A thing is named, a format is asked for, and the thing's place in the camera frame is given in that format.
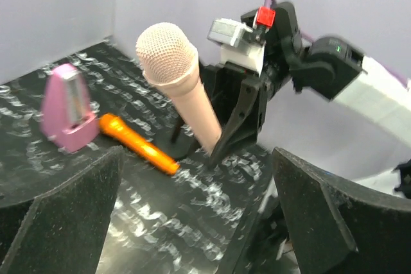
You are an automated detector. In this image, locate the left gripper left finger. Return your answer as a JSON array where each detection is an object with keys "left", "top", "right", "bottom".
[{"left": 1, "top": 146, "right": 124, "bottom": 273}]

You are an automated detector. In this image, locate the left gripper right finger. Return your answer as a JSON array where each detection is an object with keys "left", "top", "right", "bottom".
[{"left": 272, "top": 148, "right": 410, "bottom": 273}]

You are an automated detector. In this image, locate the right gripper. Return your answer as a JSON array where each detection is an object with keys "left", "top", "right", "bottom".
[{"left": 204, "top": 62, "right": 293, "bottom": 169}]

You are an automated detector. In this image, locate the pink microphone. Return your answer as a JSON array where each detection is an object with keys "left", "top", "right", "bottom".
[{"left": 136, "top": 22, "right": 222, "bottom": 154}]

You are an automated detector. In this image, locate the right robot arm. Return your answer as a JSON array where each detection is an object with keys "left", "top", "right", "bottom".
[{"left": 200, "top": 2, "right": 410, "bottom": 165}]

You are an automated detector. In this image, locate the pink metronome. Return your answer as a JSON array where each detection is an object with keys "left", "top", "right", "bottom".
[{"left": 40, "top": 64, "right": 99, "bottom": 153}]

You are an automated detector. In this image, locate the orange microphone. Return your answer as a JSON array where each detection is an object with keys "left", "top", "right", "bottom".
[{"left": 98, "top": 113, "right": 180, "bottom": 176}]

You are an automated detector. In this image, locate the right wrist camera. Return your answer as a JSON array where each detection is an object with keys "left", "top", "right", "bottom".
[{"left": 207, "top": 6, "right": 275, "bottom": 75}]

